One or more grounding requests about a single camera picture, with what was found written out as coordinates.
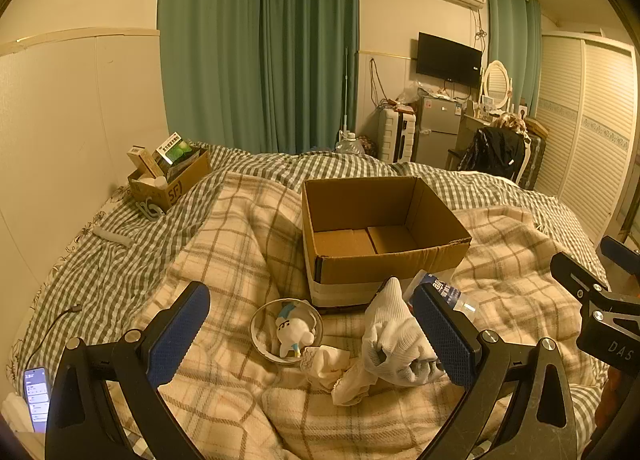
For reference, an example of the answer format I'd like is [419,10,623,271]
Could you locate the white oval mirror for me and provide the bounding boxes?
[481,60,514,113]

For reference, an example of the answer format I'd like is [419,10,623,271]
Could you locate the smartphone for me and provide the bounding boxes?
[22,366,51,433]

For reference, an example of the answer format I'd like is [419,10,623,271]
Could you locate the white lace cloth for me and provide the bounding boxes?
[300,346,373,408]

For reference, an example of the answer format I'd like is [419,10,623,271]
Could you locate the teal plastic hook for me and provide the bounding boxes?
[132,195,163,223]

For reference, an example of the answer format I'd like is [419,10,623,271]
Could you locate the large cardboard box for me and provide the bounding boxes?
[301,176,473,308]

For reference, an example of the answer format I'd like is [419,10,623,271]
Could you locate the white plush toy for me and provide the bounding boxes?
[274,304,317,358]

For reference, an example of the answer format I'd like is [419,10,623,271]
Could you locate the black wall television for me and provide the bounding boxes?
[416,31,483,88]

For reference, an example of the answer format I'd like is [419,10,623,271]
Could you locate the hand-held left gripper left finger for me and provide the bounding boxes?
[45,281,211,460]

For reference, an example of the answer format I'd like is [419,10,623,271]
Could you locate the small cardboard box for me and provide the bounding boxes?
[127,147,212,213]

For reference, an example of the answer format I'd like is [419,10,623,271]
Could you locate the white knitted glove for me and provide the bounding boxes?
[361,276,446,386]

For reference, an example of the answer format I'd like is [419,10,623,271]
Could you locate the white tube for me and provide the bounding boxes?
[95,226,133,247]

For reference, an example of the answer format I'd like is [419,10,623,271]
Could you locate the clear plastic bag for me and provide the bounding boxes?
[397,80,426,106]

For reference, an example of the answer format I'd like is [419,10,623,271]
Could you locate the small yellow carton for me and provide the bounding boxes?
[126,145,166,178]

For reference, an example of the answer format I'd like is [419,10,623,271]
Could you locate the beige plaid blanket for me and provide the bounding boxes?
[107,172,611,460]

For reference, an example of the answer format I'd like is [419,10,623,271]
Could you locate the wide green curtain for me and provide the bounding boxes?
[157,0,361,156]

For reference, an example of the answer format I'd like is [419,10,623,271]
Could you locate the white suitcase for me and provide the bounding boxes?
[377,107,418,163]

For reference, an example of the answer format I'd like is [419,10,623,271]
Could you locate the white louvred wardrobe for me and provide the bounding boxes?
[530,30,640,246]

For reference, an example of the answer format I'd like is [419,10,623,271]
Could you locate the round white bowl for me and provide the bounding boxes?
[250,299,323,365]

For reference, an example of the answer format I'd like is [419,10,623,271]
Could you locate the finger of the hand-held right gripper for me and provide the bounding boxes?
[600,236,640,266]
[550,252,613,311]

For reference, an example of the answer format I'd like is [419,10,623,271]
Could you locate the green medicine box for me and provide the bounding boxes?
[152,131,196,166]

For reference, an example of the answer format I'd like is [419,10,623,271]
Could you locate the dressing table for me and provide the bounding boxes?
[447,110,506,171]

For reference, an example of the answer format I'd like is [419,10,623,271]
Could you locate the charging cable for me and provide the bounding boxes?
[20,304,83,371]

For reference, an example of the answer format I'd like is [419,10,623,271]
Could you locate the narrow green curtain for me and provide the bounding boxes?
[487,0,543,118]

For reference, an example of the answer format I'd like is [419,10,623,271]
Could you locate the white chair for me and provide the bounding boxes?
[515,132,533,188]

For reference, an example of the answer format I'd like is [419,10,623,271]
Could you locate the grey fridge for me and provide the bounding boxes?
[415,96,463,163]

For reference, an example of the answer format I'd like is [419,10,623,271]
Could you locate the dark green suitcase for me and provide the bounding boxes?
[525,132,546,191]

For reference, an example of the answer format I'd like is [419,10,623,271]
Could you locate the black jacket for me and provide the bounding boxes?
[459,126,526,183]

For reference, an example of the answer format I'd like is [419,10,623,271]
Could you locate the wall cables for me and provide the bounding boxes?
[369,57,396,108]

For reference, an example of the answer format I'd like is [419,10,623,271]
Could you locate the blue label water bottle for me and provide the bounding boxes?
[407,270,478,318]

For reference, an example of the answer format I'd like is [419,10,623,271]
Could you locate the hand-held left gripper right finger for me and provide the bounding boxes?
[411,282,583,460]

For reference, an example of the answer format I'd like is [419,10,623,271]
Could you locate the patterned cloth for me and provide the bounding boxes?
[495,112,528,133]

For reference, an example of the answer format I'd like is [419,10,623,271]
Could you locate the clear water jug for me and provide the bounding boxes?
[334,131,366,157]

